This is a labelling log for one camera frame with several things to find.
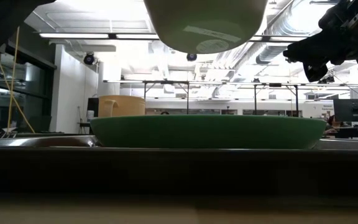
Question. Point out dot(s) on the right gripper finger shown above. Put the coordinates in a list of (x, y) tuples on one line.
[(303, 58), (306, 46)]

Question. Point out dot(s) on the white ceramic bowl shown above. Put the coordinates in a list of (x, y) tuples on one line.
[(204, 25)]

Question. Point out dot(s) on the green plate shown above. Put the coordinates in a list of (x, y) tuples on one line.
[(208, 132)]

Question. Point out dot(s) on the pale orange ribbed mug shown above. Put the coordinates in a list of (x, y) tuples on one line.
[(126, 107)]

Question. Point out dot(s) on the dark brown serving tray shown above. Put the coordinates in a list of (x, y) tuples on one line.
[(179, 171)]

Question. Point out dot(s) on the black track light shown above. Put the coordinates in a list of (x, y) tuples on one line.
[(326, 80)]

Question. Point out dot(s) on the black computer monitor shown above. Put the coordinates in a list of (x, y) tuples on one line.
[(353, 110), (92, 107)]

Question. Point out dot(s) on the black ceiling spotlight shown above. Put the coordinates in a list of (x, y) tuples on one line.
[(89, 59), (191, 57)]

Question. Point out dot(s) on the white container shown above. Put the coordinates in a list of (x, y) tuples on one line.
[(90, 115)]

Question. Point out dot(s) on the ceiling light strip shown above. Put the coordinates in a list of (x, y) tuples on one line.
[(73, 35)]

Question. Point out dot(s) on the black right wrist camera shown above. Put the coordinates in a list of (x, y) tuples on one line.
[(337, 18)]

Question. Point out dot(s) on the black background frame rig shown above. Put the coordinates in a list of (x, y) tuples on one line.
[(275, 84), (166, 82)]

